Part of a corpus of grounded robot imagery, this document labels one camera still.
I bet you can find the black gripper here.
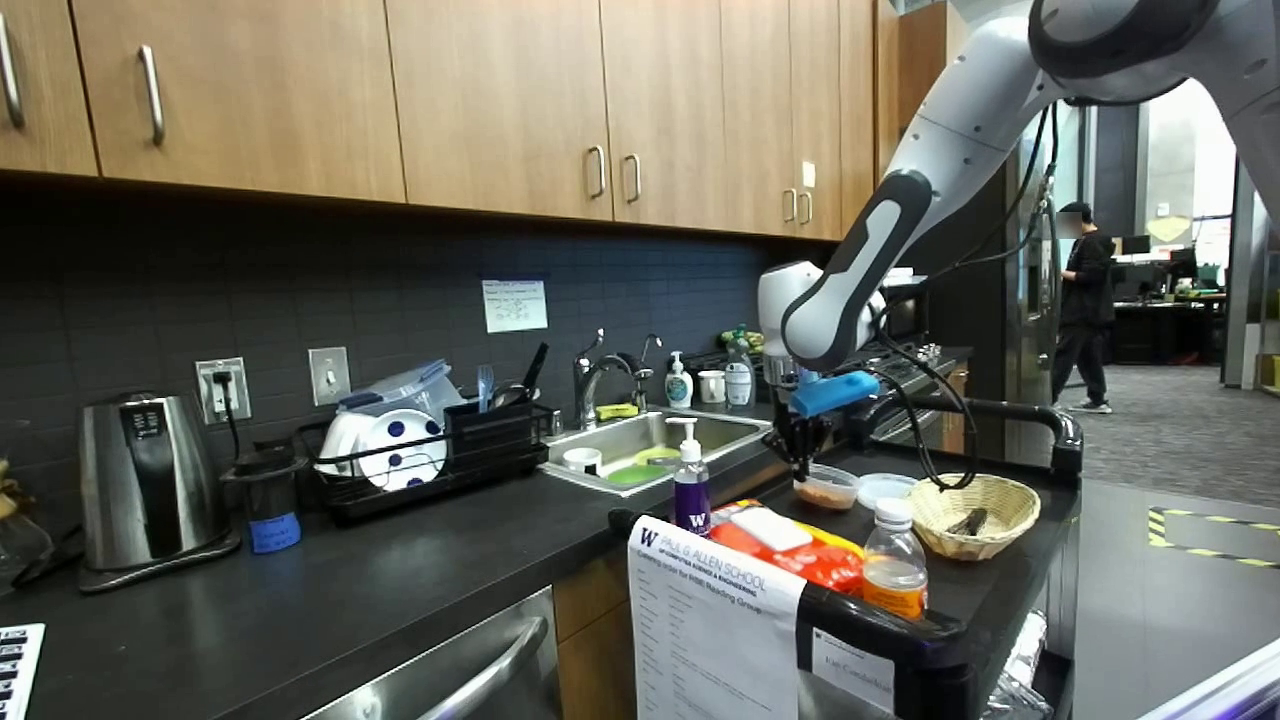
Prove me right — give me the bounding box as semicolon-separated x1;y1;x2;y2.
768;403;869;488

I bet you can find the plastic bowl with orange food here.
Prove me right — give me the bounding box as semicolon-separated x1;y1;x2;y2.
791;459;858;518

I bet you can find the clear plastic lid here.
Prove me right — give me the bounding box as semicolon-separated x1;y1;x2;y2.
852;467;923;522

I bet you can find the orange wet wipes pack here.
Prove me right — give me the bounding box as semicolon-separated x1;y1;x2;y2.
705;495;873;602

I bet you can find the stainless steel sink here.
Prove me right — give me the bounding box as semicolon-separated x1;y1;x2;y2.
534;403;791;505

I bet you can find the clear bottle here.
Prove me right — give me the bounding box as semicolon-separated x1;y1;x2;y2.
720;347;760;414

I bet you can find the purple pump bottle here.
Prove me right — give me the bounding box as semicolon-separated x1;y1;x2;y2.
666;417;717;537

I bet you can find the bottle with orange liquid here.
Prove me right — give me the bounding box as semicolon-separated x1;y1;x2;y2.
855;495;931;623

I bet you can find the green leafy item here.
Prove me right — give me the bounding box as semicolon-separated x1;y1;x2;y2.
717;329;771;366

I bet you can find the hand soap dispenser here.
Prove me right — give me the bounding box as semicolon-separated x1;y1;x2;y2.
661;347;698;414

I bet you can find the white printed paper sheet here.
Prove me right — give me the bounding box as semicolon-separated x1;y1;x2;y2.
625;513;808;720

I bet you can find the woven straw basket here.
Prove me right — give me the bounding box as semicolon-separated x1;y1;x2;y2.
909;467;1045;565

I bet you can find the black utility cart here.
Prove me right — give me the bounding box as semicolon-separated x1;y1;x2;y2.
617;392;1088;720

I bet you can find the small white cup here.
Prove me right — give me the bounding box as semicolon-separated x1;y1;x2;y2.
554;446;607;483

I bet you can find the dark sink faucet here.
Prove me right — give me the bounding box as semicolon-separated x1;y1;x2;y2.
570;326;642;431

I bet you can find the stainless steel refrigerator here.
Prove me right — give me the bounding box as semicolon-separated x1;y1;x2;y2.
917;132;1070;471

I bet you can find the wooden base cabinet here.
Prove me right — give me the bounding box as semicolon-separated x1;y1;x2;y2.
547;552;630;720

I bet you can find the black kitchen utensil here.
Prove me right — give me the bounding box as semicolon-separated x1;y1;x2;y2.
517;341;550;403

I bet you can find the person in black clothes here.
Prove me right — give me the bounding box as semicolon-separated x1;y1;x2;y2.
1049;195;1120;417

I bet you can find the black dish rack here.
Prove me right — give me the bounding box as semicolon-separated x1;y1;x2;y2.
294;398;554;530

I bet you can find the office desk with monitors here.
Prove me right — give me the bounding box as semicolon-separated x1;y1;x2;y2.
1111;224;1236;368

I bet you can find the clear plastic container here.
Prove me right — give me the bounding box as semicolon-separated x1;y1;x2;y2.
334;355;467;421

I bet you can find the stainless steel dishwasher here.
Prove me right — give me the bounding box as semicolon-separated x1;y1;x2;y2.
294;586;565;720

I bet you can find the white purple panel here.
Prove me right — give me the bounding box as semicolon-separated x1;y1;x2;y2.
1136;635;1280;720

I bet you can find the black container with blue base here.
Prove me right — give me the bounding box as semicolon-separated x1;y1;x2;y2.
218;446;309;561

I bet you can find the silver toaster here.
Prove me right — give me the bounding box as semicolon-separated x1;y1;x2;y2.
77;389;244;595

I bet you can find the white keypad device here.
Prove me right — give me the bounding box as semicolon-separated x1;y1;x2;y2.
0;620;50;720

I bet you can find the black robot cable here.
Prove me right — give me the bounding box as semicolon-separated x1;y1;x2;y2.
873;95;1065;495

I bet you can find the steel cabinet handle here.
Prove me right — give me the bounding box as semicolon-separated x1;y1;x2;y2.
580;142;613;207
617;150;647;213
136;42;172;153
0;14;26;136

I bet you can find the white wall note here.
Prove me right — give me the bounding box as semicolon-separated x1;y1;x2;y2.
475;276;550;341

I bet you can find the wooden wall cabinet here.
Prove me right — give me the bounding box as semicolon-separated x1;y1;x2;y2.
0;0;952;248

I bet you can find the white switch plate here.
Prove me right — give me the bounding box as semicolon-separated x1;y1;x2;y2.
303;346;355;414

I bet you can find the black power cord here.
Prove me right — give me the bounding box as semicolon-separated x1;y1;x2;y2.
209;373;250;467

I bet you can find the white wall outlet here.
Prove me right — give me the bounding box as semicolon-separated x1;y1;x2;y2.
193;351;256;428

